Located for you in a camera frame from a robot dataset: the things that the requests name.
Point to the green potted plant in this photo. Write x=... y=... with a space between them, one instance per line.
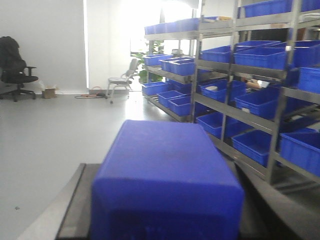
x=144 y=75

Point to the black office chair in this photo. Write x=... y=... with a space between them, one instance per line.
x=14 y=70

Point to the small cardboard box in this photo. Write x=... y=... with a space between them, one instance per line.
x=48 y=92

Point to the grey folding chair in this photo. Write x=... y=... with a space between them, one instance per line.
x=123 y=81

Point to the blue bottle-shaped part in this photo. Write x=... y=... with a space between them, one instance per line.
x=164 y=181

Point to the far steel shelf rack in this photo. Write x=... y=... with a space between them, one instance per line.
x=191 y=69

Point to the stainless steel shelf rack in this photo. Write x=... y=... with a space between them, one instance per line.
x=262 y=86

